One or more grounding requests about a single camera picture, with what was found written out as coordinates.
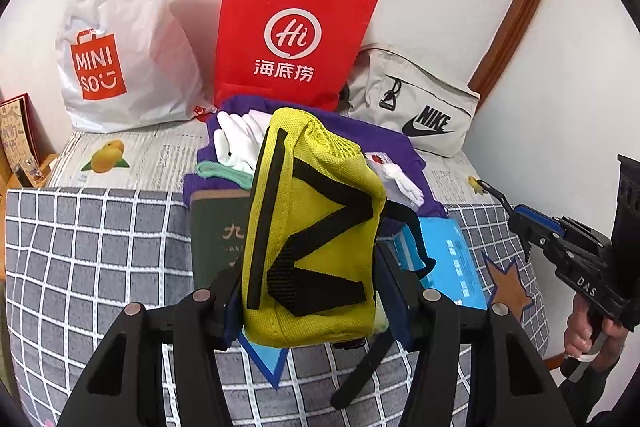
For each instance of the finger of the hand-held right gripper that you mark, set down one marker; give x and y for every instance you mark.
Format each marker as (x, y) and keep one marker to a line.
(495, 194)
(537, 217)

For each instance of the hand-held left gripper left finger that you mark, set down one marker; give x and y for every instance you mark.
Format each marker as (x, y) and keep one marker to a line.
(231, 319)

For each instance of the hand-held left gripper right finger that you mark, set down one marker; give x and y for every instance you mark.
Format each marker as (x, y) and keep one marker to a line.
(397, 307)

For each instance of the purple towel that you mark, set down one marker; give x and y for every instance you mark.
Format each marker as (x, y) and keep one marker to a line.
(387, 134)

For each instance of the white wet wipe packet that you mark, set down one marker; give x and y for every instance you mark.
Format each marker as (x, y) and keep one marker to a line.
(376, 158)

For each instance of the yellow mesh bag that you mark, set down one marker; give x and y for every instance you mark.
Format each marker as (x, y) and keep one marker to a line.
(320, 167)

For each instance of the person's right forearm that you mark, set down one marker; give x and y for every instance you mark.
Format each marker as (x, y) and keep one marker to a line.
(595, 389)

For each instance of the person's right hand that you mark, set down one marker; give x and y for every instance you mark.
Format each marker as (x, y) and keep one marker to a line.
(577, 332)

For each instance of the light blue packet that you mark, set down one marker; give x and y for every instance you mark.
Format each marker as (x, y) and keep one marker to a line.
(450, 257)

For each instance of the dark green book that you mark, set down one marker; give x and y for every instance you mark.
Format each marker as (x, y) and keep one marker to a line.
(215, 237)

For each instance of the beige waist bag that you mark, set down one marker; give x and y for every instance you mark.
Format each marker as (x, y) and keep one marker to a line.
(440, 92)

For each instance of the grey checked blanket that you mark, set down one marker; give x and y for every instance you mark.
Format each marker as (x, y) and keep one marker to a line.
(100, 257)

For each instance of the mint green cloth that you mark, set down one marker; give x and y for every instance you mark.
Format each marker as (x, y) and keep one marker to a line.
(220, 172)

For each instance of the newspaper print bedsheet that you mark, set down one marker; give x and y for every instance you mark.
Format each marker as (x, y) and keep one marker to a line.
(150, 157)

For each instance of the wooden card stand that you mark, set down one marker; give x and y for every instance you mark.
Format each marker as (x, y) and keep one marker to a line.
(45, 169)

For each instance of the wooden door frame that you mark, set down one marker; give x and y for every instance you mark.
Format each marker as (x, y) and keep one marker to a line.
(525, 7)

